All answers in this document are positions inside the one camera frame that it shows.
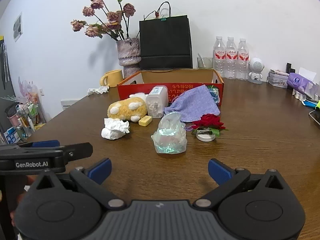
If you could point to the red artificial rose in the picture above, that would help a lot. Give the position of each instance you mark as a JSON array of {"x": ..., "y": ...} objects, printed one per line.
[{"x": 208, "y": 121}]

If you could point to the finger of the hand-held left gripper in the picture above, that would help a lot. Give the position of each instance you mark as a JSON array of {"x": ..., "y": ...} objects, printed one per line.
[
  {"x": 80, "y": 150},
  {"x": 46, "y": 143}
]

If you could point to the white robot speaker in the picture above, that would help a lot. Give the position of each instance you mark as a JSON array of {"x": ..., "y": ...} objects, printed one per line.
[{"x": 256, "y": 66}]

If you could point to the purple knitted pouch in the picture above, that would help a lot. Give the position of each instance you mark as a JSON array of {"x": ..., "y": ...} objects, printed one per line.
[{"x": 195, "y": 102}]

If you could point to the wall picture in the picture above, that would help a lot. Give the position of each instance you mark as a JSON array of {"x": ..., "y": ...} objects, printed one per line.
[{"x": 17, "y": 27}]

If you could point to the black paper bag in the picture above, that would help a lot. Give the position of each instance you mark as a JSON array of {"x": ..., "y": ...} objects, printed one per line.
[{"x": 165, "y": 42}]

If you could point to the white printed tin box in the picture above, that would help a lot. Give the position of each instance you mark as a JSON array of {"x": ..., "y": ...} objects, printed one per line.
[{"x": 277, "y": 80}]

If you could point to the purple tissue pack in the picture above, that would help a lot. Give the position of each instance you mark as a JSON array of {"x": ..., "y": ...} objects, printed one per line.
[{"x": 297, "y": 81}]

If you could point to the clear plastic cotton swab container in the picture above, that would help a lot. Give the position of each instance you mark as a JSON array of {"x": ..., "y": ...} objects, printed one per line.
[{"x": 156, "y": 102}]

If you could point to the cluttered storage rack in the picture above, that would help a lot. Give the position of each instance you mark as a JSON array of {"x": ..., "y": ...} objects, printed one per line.
[{"x": 25, "y": 115}]

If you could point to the small white bottles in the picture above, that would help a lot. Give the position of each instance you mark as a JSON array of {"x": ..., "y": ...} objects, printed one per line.
[{"x": 298, "y": 95}]

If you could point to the clear water bottle red label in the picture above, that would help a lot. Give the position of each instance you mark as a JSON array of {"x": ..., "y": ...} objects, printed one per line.
[
  {"x": 219, "y": 57},
  {"x": 231, "y": 60},
  {"x": 243, "y": 60}
]

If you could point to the green binder clip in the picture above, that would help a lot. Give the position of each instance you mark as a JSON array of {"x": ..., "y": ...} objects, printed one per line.
[{"x": 163, "y": 18}]

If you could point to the small crumpled white tissue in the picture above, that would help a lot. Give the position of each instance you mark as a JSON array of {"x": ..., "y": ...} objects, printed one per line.
[{"x": 98, "y": 90}]

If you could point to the yellow mug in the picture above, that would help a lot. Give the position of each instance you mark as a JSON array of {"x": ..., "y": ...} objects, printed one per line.
[{"x": 113, "y": 78}]

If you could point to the green tinted glass cup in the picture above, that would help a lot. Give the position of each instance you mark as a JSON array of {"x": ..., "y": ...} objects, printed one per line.
[{"x": 205, "y": 64}]

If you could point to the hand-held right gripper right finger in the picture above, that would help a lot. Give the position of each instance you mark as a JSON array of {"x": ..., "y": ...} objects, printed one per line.
[{"x": 220, "y": 171}]

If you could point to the red orange cardboard box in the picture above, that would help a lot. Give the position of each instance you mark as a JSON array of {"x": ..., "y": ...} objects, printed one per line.
[{"x": 175, "y": 76}]

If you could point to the dried pink rose bouquet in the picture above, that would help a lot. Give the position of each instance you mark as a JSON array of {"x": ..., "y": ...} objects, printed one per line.
[{"x": 113, "y": 17}]

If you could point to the clear plastic spoon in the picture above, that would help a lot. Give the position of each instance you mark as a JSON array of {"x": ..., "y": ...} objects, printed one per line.
[{"x": 200, "y": 56}]

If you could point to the blue patterned tissue packet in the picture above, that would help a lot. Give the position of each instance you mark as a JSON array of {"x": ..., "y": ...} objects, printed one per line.
[{"x": 215, "y": 96}]

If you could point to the purple white ceramic vase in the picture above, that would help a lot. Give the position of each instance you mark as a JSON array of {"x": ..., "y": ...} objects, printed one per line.
[{"x": 128, "y": 52}]

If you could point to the yellow eraser block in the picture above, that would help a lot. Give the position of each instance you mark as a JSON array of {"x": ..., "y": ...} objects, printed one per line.
[{"x": 145, "y": 121}]

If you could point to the person's left hand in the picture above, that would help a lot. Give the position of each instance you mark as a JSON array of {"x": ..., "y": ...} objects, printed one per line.
[{"x": 31, "y": 182}]

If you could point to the large white tissue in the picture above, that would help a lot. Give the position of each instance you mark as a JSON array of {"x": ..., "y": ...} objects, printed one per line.
[{"x": 113, "y": 130}]

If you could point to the yellow white plush toy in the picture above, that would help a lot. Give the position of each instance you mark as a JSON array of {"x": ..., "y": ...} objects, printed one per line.
[{"x": 125, "y": 110}]

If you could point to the small black box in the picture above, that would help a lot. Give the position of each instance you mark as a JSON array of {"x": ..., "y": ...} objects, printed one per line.
[{"x": 290, "y": 68}]

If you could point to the small red ornament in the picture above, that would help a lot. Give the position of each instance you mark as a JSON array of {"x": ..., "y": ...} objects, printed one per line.
[{"x": 156, "y": 14}]

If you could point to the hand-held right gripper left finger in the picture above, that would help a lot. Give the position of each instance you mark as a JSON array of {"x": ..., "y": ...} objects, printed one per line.
[{"x": 101, "y": 170}]

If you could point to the clear iridescent plastic bag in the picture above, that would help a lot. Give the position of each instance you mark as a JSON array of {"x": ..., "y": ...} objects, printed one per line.
[{"x": 170, "y": 137}]

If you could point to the black wall board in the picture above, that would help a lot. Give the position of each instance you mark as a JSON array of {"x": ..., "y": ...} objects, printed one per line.
[{"x": 3, "y": 65}]

